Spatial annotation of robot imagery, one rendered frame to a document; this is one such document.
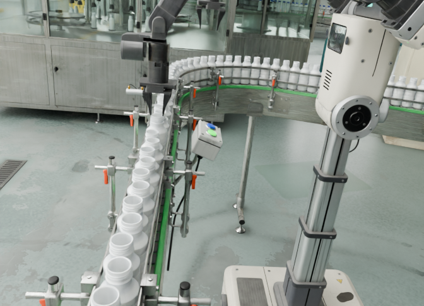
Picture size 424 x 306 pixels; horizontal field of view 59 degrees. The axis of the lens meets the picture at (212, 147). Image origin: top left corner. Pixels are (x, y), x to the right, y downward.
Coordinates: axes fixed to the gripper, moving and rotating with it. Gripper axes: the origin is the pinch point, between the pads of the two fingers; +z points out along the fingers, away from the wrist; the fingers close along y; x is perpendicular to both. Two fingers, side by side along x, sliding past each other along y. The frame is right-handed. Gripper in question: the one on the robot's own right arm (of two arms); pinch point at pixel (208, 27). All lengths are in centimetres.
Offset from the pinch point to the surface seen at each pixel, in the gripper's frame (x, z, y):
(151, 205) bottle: 81, 28, 12
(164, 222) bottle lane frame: 69, 40, 10
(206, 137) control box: 39.6, 28.8, -0.3
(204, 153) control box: 40, 34, 0
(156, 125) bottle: 47, 23, 15
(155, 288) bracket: 103, 29, 10
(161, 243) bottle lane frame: 77, 40, 10
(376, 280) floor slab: -23, 139, -116
